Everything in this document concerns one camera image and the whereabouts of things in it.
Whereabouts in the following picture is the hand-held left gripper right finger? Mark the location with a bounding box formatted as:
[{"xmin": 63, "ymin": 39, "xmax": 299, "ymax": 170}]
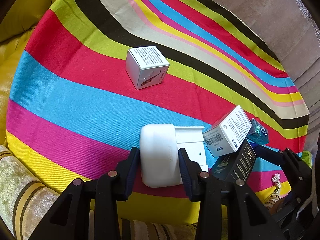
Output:
[{"xmin": 178, "ymin": 148, "xmax": 285, "ymax": 240}]

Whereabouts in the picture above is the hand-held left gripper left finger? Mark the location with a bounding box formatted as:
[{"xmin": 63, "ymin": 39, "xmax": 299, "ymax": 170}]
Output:
[{"xmin": 29, "ymin": 146, "xmax": 140, "ymax": 240}]

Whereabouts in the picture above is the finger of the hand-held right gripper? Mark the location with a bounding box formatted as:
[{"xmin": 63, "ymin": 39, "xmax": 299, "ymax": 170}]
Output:
[{"xmin": 253, "ymin": 145, "xmax": 315, "ymax": 190}]

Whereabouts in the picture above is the white rounded plastic case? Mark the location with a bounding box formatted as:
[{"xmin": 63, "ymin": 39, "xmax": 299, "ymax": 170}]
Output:
[{"xmin": 139, "ymin": 123, "xmax": 184, "ymax": 187}]

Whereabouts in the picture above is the black box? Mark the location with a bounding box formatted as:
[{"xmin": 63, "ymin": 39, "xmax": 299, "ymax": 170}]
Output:
[{"xmin": 211, "ymin": 139, "xmax": 258, "ymax": 183}]

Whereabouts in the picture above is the silvery tassel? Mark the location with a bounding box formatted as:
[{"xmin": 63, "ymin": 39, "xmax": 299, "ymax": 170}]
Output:
[{"xmin": 270, "ymin": 172, "xmax": 284, "ymax": 193}]

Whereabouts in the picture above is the white open box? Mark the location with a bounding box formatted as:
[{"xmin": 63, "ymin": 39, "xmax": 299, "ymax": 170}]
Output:
[{"xmin": 174, "ymin": 126, "xmax": 209, "ymax": 173}]

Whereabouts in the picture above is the shiny teal box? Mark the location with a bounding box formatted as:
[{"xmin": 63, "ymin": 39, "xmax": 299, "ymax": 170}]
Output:
[{"xmin": 246, "ymin": 118, "xmax": 270, "ymax": 146}]

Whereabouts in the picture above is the long white box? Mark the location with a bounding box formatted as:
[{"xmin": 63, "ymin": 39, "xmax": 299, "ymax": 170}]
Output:
[{"xmin": 202, "ymin": 105, "xmax": 252, "ymax": 157}]

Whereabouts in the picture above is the colourful striped cloth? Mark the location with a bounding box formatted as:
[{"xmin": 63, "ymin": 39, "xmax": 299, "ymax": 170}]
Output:
[{"xmin": 5, "ymin": 0, "xmax": 310, "ymax": 205}]

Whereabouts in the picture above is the white cube box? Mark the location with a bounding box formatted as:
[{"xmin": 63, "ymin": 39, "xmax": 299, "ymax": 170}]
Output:
[{"xmin": 125, "ymin": 45, "xmax": 170, "ymax": 90}]

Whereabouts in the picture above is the beige striped velvet cushion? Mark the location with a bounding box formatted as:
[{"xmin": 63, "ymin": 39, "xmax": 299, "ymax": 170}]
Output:
[{"xmin": 0, "ymin": 144, "xmax": 200, "ymax": 240}]

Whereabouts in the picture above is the floral lace cloth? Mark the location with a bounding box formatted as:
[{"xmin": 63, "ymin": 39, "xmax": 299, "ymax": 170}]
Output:
[{"xmin": 287, "ymin": 0, "xmax": 320, "ymax": 46}]

